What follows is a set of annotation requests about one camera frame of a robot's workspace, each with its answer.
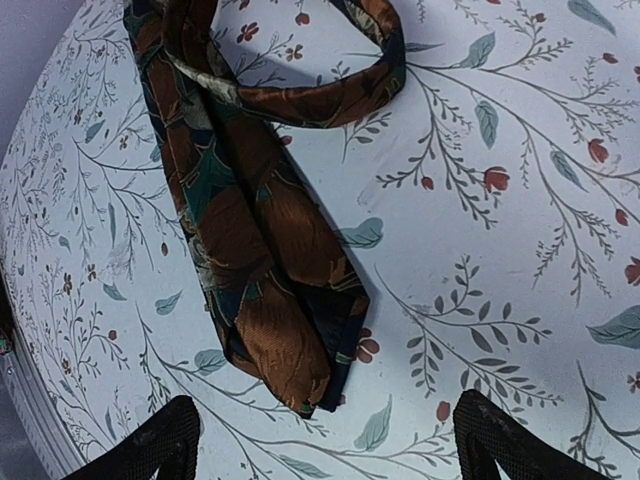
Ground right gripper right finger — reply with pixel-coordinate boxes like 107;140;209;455
453;389;604;480

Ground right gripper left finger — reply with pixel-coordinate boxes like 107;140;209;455
65;395;200;480

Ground brown green patterned tie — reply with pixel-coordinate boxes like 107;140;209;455
123;1;406;418

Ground floral tablecloth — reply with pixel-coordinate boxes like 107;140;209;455
1;1;639;479

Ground front metal rail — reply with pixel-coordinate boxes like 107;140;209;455
1;287;82;479

